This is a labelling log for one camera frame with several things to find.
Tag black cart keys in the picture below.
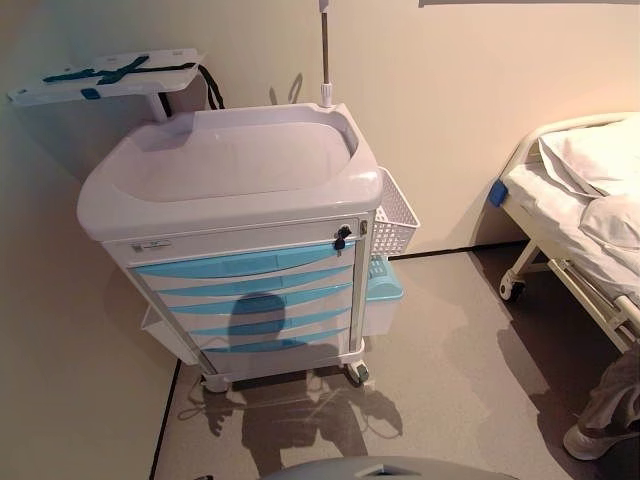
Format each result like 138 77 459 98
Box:
332 225 352 257

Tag white perforated side basket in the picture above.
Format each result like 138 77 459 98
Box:
369 167 421 259

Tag light blue waste bin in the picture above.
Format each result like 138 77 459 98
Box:
360 253 407 337

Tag white blue medical cart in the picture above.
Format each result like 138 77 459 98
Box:
76 102 384 394

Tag white cart side bin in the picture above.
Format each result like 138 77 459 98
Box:
141 304 201 366

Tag silver IV pole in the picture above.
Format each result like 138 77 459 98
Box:
318 0 336 109

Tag grey robot torso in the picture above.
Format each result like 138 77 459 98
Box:
267 455 451 480

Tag white bed mattress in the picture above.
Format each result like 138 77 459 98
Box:
503 159 640 307

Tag white pillow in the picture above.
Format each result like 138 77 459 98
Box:
537 119 640 199

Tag white blanket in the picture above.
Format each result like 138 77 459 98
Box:
579 194 640 251

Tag grey person trousers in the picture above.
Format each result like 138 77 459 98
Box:
582 349 640 442

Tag white shoe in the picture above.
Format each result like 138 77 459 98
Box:
563 424 626 461

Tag black strap behind shelf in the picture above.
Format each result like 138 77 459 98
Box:
198 62 227 110

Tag white shelf with teal straps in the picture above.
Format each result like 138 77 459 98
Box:
7 48 211 122

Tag white hospital bed frame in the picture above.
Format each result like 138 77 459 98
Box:
492 112 640 354

